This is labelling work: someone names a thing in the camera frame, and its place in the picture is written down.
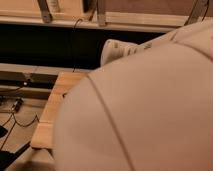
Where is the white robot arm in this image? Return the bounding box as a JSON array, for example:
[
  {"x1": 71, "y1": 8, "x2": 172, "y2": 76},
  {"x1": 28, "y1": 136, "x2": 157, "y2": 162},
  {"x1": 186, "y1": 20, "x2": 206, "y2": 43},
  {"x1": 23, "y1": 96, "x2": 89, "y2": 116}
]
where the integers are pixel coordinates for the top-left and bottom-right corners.
[{"x1": 53, "y1": 20, "x2": 213, "y2": 171}]

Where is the wooden table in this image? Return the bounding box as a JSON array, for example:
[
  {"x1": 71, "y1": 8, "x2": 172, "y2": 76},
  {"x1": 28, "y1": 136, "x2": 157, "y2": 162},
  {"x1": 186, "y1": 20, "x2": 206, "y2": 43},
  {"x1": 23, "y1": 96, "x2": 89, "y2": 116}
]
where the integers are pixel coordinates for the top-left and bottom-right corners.
[{"x1": 30, "y1": 72, "x2": 86, "y2": 149}]

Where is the black power adapter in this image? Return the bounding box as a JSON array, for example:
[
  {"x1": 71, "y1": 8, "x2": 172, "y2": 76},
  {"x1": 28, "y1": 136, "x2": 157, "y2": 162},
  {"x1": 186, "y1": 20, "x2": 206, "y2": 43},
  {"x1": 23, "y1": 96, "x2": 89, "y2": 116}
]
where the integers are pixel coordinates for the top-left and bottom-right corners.
[{"x1": 12, "y1": 98, "x2": 23, "y2": 113}]

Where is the black hanging cable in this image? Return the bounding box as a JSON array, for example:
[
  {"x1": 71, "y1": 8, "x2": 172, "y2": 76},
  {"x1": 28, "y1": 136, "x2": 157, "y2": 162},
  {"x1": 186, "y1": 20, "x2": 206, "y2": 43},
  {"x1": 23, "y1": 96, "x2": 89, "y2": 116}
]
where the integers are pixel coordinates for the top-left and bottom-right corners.
[{"x1": 71, "y1": 18, "x2": 84, "y2": 73}]

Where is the black cable on floor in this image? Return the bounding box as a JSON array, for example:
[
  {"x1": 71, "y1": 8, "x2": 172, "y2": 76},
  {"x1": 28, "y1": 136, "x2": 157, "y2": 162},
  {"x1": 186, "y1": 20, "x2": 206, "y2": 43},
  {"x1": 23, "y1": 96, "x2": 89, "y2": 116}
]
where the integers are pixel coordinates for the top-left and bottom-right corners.
[{"x1": 0, "y1": 112, "x2": 40, "y2": 151}]

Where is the metal frame strut middle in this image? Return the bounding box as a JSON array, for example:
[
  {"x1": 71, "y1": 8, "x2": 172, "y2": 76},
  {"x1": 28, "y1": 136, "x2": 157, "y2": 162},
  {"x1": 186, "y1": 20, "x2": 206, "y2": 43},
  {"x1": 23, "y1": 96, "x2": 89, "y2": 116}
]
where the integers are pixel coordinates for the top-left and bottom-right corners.
[{"x1": 97, "y1": 0, "x2": 106, "y2": 26}]

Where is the metal frame strut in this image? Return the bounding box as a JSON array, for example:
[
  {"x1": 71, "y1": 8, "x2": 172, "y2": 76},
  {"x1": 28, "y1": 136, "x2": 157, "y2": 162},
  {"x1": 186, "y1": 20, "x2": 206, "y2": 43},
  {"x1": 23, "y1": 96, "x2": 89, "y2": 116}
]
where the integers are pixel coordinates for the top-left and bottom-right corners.
[
  {"x1": 97, "y1": 0, "x2": 106, "y2": 26},
  {"x1": 185, "y1": 0, "x2": 210, "y2": 25},
  {"x1": 37, "y1": 0, "x2": 52, "y2": 23}
]

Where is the metal frame strut left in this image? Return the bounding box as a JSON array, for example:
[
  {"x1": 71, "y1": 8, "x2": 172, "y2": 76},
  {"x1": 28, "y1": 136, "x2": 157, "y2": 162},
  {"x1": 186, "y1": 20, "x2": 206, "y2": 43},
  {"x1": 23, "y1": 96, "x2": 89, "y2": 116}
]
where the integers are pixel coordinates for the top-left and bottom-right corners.
[{"x1": 37, "y1": 0, "x2": 52, "y2": 23}]

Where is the metal frame strut right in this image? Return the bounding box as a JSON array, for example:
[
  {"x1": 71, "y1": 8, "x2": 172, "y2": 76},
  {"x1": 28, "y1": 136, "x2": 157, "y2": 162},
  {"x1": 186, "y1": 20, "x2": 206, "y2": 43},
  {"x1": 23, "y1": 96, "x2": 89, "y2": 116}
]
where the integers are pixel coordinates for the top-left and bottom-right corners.
[{"x1": 185, "y1": 0, "x2": 210, "y2": 25}]

